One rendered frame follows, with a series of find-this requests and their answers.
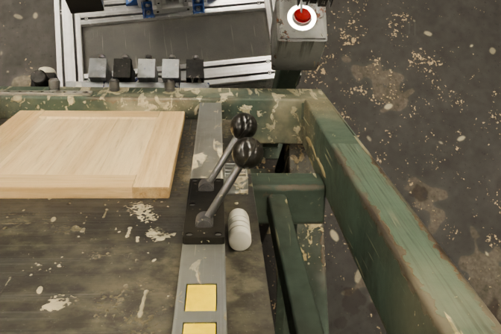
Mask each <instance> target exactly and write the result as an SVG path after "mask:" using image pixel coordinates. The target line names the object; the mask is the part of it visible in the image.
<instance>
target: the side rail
mask: <svg viewBox="0 0 501 334"><path fill-rule="evenodd" d="M302 143H303V146H304V148H305V151H306V153H307V155H308V158H309V160H310V162H311V164H312V167H313V168H314V171H315V173H319V175H320V176H321V178H322V180H323V182H324V184H325V186H326V198H327V200H328V202H329V204H330V207H331V209H332V211H333V214H334V216H335V219H336V221H337V222H338V225H339V227H340V229H341V232H342V234H343V236H344V239H345V241H346V243H347V246H348V247H349V249H350V252H351V254H352V256H353V259H354V261H355V263H356V266H357V268H358V269H359V272H360V274H361V276H362V279H363V281H364V283H365V285H366V288H367V290H368V292H369V295H370V296H371V299H372V301H373V303H374V305H375V308H376V310H377V312H378V315H379V317H380V319H381V322H382V324H383V326H384V328H385V331H386V332H387V334H501V324H500V323H499V321H498V320H497V319H496V318H495V317H494V315H493V314H492V313H491V311H490V310H489V308H488V307H487V306H486V305H485V303H484V302H483V301H482V299H481V298H480V297H479V296H478V294H477V293H476V292H475V290H474V289H473V287H472V286H471V285H470V284H469V282H468V281H467V280H466V279H465V277H464V276H463V274H462V273H461V272H460V270H458V268H457V267H456V265H455V264H454V263H453V261H452V260H451V259H450V258H449V257H448V255H447V254H446V252H445V251H444V249H443V248H442V247H441V246H440V245H439V243H438V242H437V241H436V239H435V238H434V236H433V235H432V234H431V233H430V232H429V230H428V229H427V228H426V226H425V225H424V223H423V222H422V221H421V220H420V219H419V217H418V216H417V214H416V213H415V211H414V210H413V209H412V208H411V207H410V205H409V204H408V203H407V201H406V200H405V198H404V197H403V196H402V195H401V194H400V192H399V191H398V190H397V188H396V187H395V185H394V184H393V183H392V182H391V180H390V179H389V178H388V176H387V175H386V174H385V172H384V171H383V170H382V169H381V167H380V166H379V164H378V163H377V162H376V160H375V159H374V158H373V157H372V156H371V154H370V153H369V151H368V150H367V149H366V147H365V146H364V145H363V144H362V142H361V141H360V140H359V138H358V137H357V135H356V134H355V133H354V132H353V131H352V129H351V128H350V126H349V125H348V124H347V123H346V121H345V120H344V119H343V118H342V116H341V115H340V113H339V112H338V111H337V109H336V108H335V107H334V106H333V104H332V103H331V102H330V100H323V99H306V100H305V101H304V109H303V141H302Z"/></svg>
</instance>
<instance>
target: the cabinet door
mask: <svg viewBox="0 0 501 334"><path fill-rule="evenodd" d="M184 122H185V112H184V111H78V110H20V111H19V112H18V113H16V114H15V115H14V116H12V117H11V118H10V119H8V120H7V121H6V122H5V123H4V124H2V125H1V126H0V198H169V197H170V193H171V186H172V182H173V178H174V170H175V166H176V162H177V155H178V151H179V147H180V141H181V136H182V132H183V126H184Z"/></svg>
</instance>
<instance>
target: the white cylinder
mask: <svg viewBox="0 0 501 334"><path fill-rule="evenodd" d="M227 222H228V242H229V245H230V246H231V248H232V249H234V250H235V251H244V250H246V249H247V248H249V247H250V245H251V229H250V222H249V217H248V214H247V213H246V212H245V211H244V210H243V209H239V208H238V209H233V210H232V211H231V212H230V214H229V216H228V220H227Z"/></svg>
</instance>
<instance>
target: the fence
mask: <svg viewBox="0 0 501 334"><path fill-rule="evenodd" d="M222 154H223V144H222V114H221V103H200V105H199V112H198V123H197V130H196V136H195V148H194V154H193V161H192V173H191V178H208V177H209V176H210V174H211V172H212V170H213V169H214V168H215V166H216V164H217V162H218V161H219V159H220V158H221V155H222ZM188 285H216V311H185V307H186V291H187V286H188ZM184 324H216V334H227V296H226V265H225V243H224V244H222V245H185V244H183V246H182V252H181V258H180V270H179V277H178V283H177V295H176V301H175V308H174V319H173V326H172V332H171V334H183V325H184Z"/></svg>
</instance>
